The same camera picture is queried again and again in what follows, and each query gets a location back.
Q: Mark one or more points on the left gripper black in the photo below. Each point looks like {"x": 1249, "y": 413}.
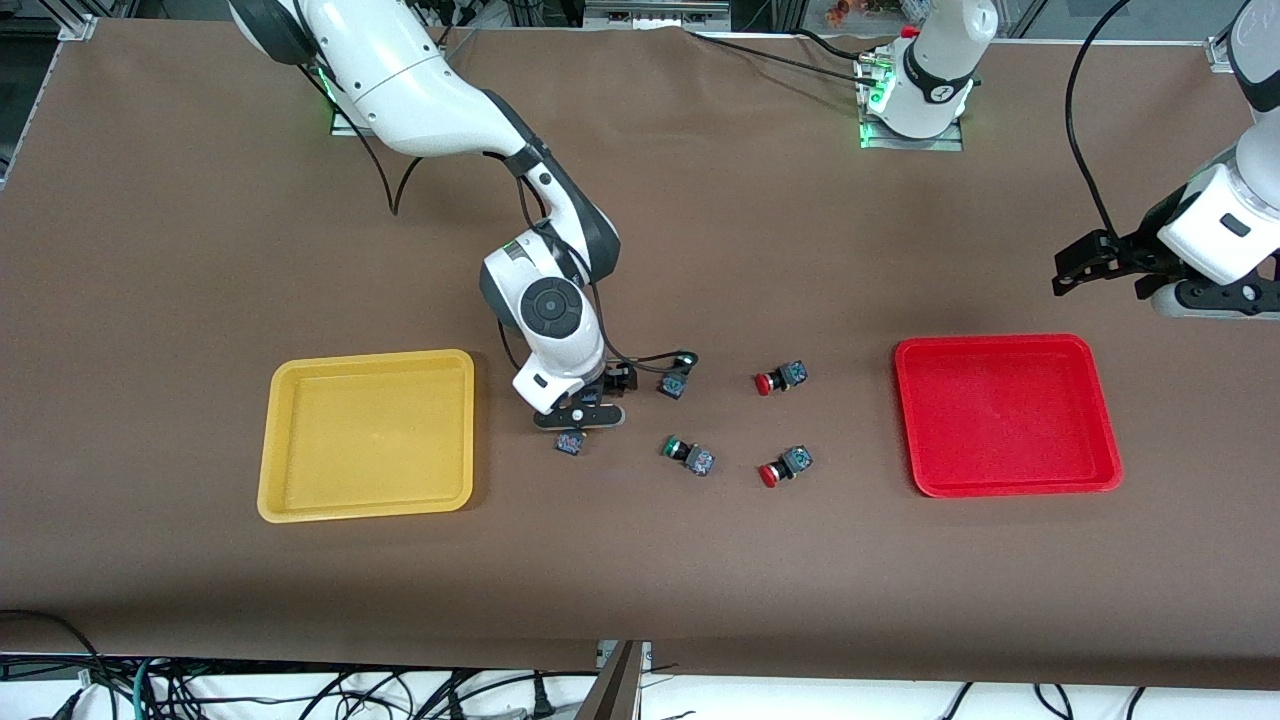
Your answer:
{"x": 1136, "y": 250}

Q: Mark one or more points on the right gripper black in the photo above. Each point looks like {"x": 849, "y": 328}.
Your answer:
{"x": 618, "y": 379}

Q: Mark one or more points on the blue push-button switch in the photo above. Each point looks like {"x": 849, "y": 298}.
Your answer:
{"x": 570, "y": 444}

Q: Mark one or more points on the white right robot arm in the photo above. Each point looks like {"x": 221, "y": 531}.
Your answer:
{"x": 400, "y": 80}

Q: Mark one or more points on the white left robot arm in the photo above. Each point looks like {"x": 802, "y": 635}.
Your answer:
{"x": 930, "y": 90}

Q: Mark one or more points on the green push button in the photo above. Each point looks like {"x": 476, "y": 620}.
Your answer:
{"x": 700, "y": 461}
{"x": 673, "y": 387}

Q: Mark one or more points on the red push button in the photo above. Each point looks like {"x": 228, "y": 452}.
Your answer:
{"x": 797, "y": 461}
{"x": 793, "y": 375}

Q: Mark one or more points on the red plastic tray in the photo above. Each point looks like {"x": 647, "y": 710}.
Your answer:
{"x": 1005, "y": 415}

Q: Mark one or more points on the yellow plastic tray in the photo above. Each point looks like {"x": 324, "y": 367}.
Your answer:
{"x": 365, "y": 435}

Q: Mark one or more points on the aluminium table leg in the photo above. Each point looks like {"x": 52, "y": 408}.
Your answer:
{"x": 615, "y": 690}

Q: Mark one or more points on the colourful background objects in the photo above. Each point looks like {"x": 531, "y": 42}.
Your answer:
{"x": 865, "y": 10}

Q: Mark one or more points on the brown table cover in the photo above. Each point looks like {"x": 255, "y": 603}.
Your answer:
{"x": 200, "y": 300}

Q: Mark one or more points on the aluminium frame corner bracket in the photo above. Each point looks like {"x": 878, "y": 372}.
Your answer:
{"x": 77, "y": 27}
{"x": 1218, "y": 52}

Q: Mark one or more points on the aluminium frame rail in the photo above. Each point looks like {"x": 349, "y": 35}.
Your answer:
{"x": 655, "y": 12}

